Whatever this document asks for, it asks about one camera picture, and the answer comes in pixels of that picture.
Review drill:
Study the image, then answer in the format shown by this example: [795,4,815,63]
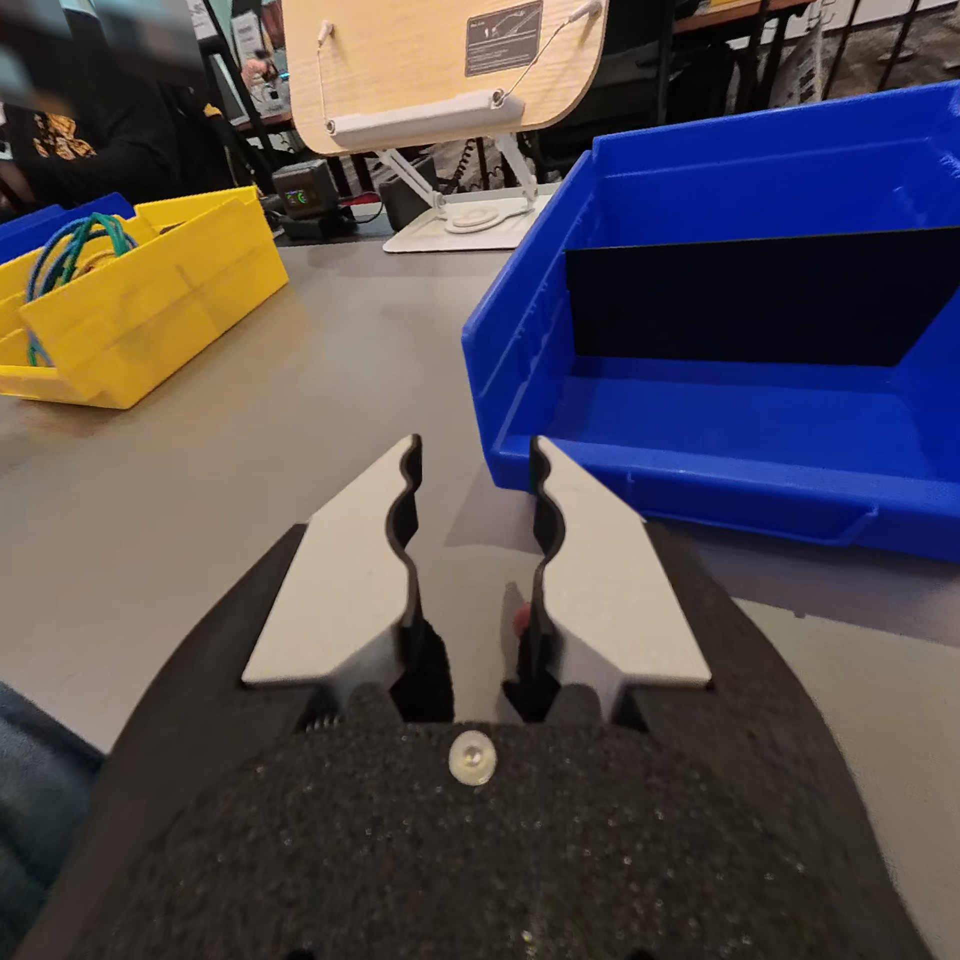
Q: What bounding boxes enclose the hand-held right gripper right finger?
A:
[501,436,714,725]

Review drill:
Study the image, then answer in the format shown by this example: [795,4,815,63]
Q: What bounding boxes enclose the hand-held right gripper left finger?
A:
[240,433,456,725]

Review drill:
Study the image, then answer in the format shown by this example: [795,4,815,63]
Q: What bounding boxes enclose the blue plastic storage bin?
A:
[461,78,960,564]
[0,192,138,264]

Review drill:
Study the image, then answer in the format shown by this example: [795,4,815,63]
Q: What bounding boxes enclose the black bin divider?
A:
[564,227,960,369]

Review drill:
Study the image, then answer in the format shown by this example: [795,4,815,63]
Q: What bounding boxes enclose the yellow plastic storage bin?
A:
[0,186,290,411]

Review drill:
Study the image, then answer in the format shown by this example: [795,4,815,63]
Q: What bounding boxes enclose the person's blue jeans leg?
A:
[0,682,106,960]

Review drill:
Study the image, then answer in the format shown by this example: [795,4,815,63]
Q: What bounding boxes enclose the small black box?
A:
[378,161,440,232]

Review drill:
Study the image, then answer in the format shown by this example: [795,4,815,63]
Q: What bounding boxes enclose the black device with green display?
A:
[270,159,357,243]

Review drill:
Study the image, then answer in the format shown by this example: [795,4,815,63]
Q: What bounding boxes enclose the wooden book stand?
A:
[281,0,609,254]

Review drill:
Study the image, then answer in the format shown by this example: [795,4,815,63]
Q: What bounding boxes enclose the blue and green cables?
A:
[26,213,130,369]

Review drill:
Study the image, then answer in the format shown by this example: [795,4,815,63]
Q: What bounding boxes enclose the blue cable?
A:
[26,213,141,303]

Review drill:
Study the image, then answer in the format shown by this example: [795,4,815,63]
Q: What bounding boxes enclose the black coiled cable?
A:
[448,137,485,192]

